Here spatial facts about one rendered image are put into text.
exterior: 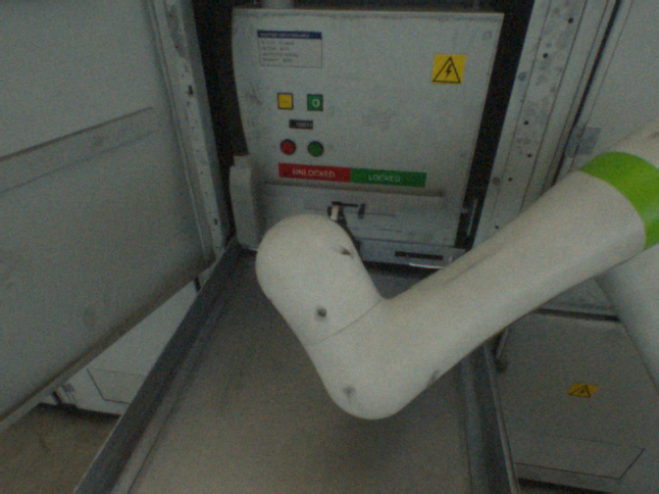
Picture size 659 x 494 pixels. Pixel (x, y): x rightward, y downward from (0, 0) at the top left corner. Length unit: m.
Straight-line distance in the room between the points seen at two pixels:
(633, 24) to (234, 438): 0.87
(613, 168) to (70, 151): 0.74
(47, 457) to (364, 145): 1.58
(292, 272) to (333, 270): 0.04
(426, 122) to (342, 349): 0.55
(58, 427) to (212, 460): 1.32
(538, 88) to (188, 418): 0.81
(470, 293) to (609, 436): 1.10
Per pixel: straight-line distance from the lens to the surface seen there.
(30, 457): 1.98
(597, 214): 0.50
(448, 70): 0.83
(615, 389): 1.33
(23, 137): 0.77
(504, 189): 0.88
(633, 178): 0.53
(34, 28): 0.77
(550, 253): 0.47
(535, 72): 0.81
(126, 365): 1.54
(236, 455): 0.72
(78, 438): 1.93
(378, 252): 0.99
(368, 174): 0.90
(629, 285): 0.72
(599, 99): 0.84
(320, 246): 0.40
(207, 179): 0.95
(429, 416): 0.76
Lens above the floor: 1.48
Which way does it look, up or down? 36 degrees down
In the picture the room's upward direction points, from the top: straight up
